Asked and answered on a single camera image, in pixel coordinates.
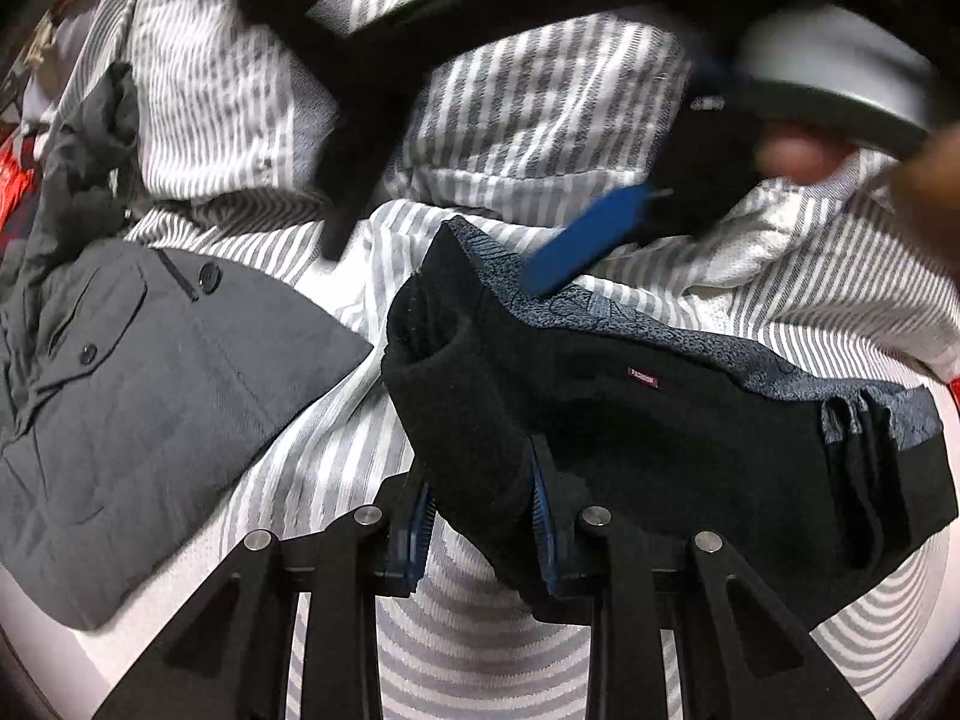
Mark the person's right hand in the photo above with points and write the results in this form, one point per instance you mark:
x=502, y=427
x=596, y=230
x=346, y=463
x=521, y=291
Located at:
x=799, y=154

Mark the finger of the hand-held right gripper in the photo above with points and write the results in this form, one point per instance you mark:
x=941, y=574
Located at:
x=360, y=135
x=585, y=240

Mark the person's right forearm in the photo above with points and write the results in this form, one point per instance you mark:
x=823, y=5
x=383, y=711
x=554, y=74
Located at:
x=926, y=195

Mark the black pants with blue trim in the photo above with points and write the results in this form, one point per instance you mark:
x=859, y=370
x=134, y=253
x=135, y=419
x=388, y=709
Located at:
x=637, y=450

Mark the white striped bed sheet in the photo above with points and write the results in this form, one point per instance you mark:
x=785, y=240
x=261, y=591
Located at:
x=465, y=660

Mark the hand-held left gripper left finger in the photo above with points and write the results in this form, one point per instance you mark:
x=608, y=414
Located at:
x=416, y=540

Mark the grey striped duvet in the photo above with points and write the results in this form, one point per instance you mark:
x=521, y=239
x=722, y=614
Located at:
x=525, y=112

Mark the red cloth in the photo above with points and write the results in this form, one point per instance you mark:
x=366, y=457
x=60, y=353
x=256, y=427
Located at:
x=13, y=187

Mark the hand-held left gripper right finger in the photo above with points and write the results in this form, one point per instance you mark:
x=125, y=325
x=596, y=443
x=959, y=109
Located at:
x=544, y=517

